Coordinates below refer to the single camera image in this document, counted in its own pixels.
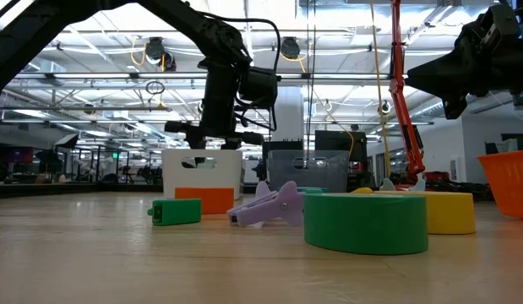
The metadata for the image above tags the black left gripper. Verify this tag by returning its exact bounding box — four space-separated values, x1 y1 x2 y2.
164 58 265 150

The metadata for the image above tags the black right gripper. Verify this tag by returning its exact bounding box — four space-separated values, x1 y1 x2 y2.
406 20 523 121

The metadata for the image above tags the orange tape roll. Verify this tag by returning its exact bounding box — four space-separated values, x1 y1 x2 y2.
174 187 236 215

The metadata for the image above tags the green mini stapler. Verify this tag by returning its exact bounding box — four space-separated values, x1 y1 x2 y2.
146 198 202 227

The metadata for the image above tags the yellow tape roll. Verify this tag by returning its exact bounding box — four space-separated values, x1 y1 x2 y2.
373 190 477 236

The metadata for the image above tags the purple staple remover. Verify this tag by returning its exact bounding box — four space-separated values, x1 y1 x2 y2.
226 181 305 229

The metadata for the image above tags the light blue staple remover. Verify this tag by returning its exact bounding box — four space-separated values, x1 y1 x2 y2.
379 178 427 193

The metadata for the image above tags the green tape roll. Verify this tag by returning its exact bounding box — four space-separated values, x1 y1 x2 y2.
303 193 429 256

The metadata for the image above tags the white plastic bin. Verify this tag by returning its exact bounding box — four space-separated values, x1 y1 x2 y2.
161 149 244 202

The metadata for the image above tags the black equipment case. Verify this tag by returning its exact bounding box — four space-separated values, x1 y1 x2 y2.
263 140 304 161

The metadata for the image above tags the white building column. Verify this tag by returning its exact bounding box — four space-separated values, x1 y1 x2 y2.
277 86 305 143

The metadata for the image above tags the black ceiling spotlight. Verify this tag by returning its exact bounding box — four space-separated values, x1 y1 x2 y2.
144 36 177 73
280 36 302 61

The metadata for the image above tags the grey translucent bin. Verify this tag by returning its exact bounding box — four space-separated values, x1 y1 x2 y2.
267 149 351 194

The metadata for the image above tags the orange plastic basket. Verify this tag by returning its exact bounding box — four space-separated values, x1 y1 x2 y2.
477 149 523 221

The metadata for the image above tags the black monitor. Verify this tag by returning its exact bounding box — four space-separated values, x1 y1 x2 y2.
314 130 368 164

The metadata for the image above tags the black studio light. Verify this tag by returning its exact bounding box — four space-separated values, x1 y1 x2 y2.
53 133 80 149

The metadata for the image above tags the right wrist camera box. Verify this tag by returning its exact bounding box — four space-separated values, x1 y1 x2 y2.
480 3 522 47

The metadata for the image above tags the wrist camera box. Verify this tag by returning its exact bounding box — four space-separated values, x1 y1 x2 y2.
238 66 279 110
480 3 522 47

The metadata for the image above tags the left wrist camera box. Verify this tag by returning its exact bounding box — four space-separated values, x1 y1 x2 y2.
238 66 279 110

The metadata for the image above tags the yellow hanging rope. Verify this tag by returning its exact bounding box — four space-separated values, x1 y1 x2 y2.
368 0 392 178

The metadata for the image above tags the black hanging cable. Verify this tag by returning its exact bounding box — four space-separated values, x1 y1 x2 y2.
305 0 318 168

